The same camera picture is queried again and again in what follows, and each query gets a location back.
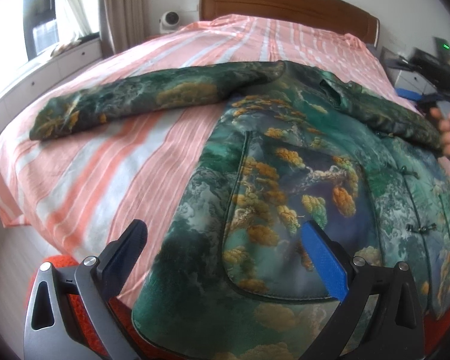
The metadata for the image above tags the green patterned silk jacket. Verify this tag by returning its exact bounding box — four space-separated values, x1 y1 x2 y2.
30 61 450 359

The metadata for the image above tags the person's right hand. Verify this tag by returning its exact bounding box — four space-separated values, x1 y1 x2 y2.
430 107 450 158

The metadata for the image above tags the wooden headboard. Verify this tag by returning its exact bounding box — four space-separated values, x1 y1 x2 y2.
198 0 380 47

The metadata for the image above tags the pink striped bed sheet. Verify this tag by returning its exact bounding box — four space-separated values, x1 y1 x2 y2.
0 13 450 308

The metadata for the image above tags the small white fan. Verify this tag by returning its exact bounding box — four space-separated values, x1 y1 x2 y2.
159 10 180 34

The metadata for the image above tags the white window cabinet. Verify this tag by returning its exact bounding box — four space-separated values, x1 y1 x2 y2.
0 37 102 134

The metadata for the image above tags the beige curtain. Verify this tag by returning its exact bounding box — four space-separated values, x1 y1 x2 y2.
99 0 148 58

